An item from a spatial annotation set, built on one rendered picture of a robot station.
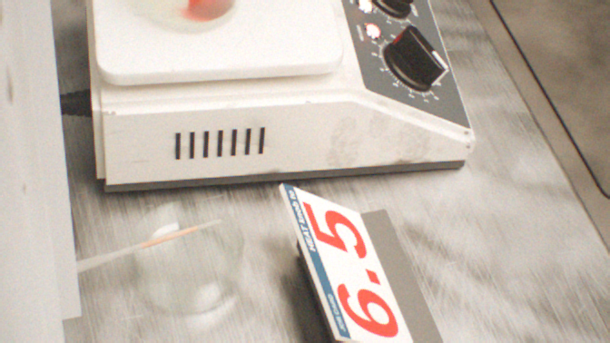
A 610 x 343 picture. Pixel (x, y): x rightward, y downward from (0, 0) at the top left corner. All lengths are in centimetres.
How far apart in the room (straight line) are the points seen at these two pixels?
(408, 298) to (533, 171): 12
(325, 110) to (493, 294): 13
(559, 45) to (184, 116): 80
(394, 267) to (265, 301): 7
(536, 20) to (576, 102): 13
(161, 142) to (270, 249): 8
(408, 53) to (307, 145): 7
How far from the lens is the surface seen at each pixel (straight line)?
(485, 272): 61
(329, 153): 61
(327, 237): 58
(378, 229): 61
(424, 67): 62
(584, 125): 125
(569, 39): 134
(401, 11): 66
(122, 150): 59
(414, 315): 59
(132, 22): 59
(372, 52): 62
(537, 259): 63
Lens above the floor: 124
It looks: 50 degrees down
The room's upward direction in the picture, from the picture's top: 7 degrees clockwise
